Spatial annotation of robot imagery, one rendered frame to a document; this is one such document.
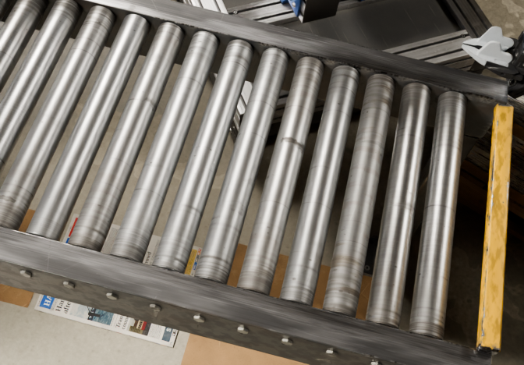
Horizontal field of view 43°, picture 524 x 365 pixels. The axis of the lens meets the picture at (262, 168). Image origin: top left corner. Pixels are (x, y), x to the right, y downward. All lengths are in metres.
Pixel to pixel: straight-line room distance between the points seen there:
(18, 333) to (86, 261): 0.86
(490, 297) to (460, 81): 0.41
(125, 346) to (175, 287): 0.82
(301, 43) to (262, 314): 0.50
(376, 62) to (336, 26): 0.85
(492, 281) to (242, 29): 0.60
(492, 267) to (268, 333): 0.35
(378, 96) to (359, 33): 0.90
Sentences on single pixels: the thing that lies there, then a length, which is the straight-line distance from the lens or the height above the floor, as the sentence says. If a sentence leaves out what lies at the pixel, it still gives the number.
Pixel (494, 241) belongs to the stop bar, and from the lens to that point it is 1.08.
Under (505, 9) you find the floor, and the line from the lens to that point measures 2.62.
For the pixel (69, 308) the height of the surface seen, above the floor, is 0.01.
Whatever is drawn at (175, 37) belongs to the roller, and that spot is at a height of 0.79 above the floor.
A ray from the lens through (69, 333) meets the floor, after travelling 1.82.
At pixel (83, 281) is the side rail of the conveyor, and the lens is 1.00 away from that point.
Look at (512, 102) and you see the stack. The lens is 1.71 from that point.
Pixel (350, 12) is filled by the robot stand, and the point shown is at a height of 0.21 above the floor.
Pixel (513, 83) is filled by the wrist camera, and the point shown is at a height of 0.71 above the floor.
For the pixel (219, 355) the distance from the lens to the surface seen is 1.78.
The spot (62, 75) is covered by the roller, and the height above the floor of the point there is 0.80.
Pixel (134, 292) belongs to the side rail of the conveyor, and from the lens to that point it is 0.98.
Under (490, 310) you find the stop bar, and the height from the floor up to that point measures 0.82.
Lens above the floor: 1.72
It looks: 60 degrees down
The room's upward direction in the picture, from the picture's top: 10 degrees clockwise
